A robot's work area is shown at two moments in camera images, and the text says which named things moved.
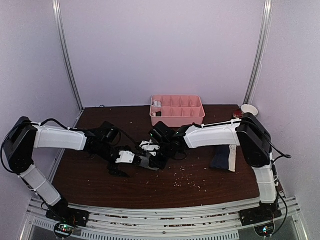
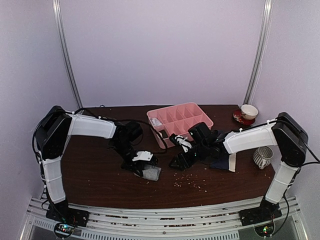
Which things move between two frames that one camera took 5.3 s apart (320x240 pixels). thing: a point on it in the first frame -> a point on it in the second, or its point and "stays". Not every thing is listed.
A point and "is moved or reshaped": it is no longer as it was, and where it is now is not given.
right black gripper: (159, 164) -> (180, 158)
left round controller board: (63, 230) stays
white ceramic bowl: (247, 108) stays
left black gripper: (113, 170) -> (138, 166)
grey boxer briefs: (145, 161) is moved or reshaped
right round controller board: (266, 230) stays
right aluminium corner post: (263, 43) stays
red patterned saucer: (238, 114) stays
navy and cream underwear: (224, 157) stays
